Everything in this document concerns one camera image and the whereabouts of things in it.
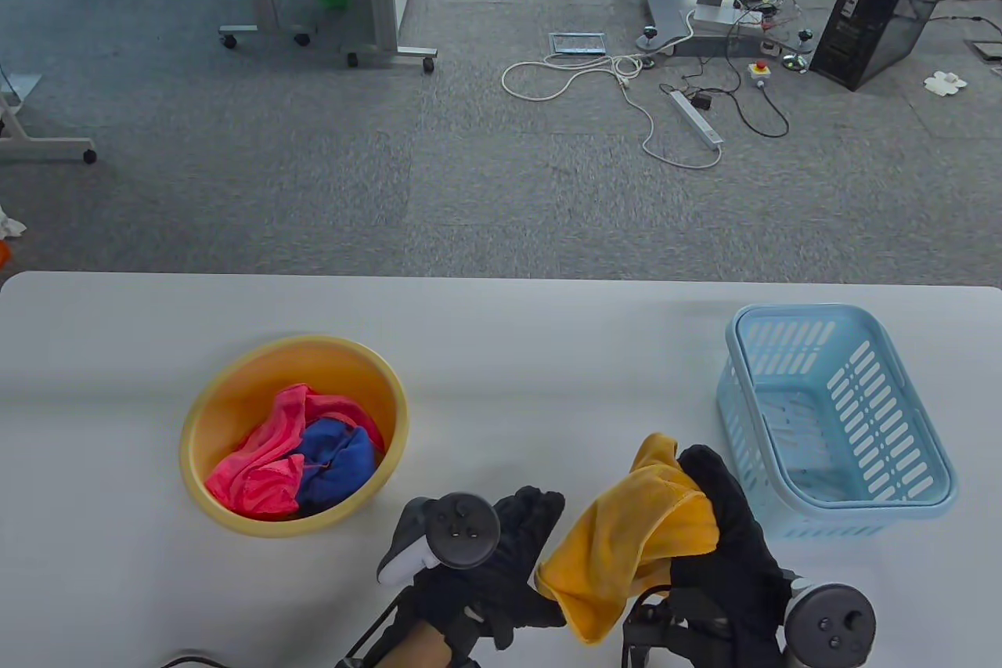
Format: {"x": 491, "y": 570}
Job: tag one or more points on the grey wheeled table foot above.
{"x": 47, "y": 147}

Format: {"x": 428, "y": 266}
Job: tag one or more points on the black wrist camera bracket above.
{"x": 470, "y": 644}
{"x": 650, "y": 637}

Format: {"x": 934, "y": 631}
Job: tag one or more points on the white paper scrap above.
{"x": 12, "y": 227}

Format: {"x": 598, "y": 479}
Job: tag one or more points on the pink square towel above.
{"x": 258, "y": 480}

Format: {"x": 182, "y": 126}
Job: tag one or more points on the person's right hand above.
{"x": 744, "y": 582}

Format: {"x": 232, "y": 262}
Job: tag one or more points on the yellow plastic basin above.
{"x": 258, "y": 386}

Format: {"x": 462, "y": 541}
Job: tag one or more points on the light blue plastic basket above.
{"x": 814, "y": 449}

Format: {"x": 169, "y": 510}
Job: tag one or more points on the person's left hand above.
{"x": 517, "y": 543}

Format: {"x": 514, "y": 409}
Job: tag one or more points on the blue square towel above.
{"x": 344, "y": 464}

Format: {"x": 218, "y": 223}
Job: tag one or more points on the silver floor outlet box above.
{"x": 578, "y": 44}

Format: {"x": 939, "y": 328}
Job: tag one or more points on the black computer tower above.
{"x": 900, "y": 2}

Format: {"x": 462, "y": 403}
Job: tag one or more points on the white crumpled paper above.
{"x": 946, "y": 82}

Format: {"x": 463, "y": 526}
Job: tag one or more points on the black power adapter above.
{"x": 701, "y": 102}

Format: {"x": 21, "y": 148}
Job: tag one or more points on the red emergency stop button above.
{"x": 759, "y": 73}

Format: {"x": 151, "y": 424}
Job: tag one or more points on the person's left forearm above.
{"x": 415, "y": 648}

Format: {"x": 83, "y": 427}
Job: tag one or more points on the orange object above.
{"x": 4, "y": 253}

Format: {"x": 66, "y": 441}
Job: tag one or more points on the yellow square towel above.
{"x": 618, "y": 543}

